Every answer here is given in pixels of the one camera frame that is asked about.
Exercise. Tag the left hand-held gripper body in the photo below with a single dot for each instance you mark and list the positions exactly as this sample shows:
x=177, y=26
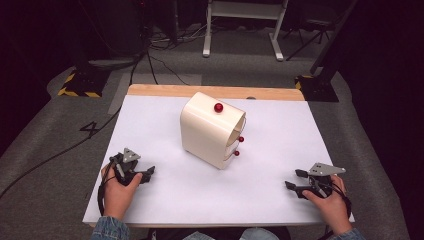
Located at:
x=126, y=166

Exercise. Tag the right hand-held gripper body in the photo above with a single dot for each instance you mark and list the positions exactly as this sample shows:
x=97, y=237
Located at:
x=322, y=170

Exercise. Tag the person's left hand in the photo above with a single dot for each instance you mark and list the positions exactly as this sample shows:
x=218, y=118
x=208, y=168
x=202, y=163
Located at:
x=117, y=196

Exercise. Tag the person's right hand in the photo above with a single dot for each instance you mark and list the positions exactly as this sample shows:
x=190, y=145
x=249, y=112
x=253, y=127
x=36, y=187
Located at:
x=331, y=208

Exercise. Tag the white table sheet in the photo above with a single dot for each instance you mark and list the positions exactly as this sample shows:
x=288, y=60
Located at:
x=200, y=196

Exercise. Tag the person's legs in jeans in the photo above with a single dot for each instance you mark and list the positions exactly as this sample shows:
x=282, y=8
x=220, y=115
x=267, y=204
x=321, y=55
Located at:
x=260, y=234

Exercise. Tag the small red drawer knob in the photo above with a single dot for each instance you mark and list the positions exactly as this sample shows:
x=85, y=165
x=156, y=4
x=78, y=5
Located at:
x=241, y=139
x=236, y=153

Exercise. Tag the cream mini drawer cabinet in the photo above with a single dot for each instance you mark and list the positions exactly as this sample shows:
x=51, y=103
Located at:
x=208, y=133

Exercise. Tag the black stand with striped base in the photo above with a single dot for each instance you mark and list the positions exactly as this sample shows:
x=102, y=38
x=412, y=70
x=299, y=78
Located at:
x=83, y=83
x=318, y=88

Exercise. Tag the large red ball knob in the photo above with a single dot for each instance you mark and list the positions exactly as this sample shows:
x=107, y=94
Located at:
x=218, y=107

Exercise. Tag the black tripod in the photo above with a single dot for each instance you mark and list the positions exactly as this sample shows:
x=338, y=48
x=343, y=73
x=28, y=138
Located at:
x=311, y=31

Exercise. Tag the white desk frame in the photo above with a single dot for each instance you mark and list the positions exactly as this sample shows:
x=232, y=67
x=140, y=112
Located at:
x=245, y=10

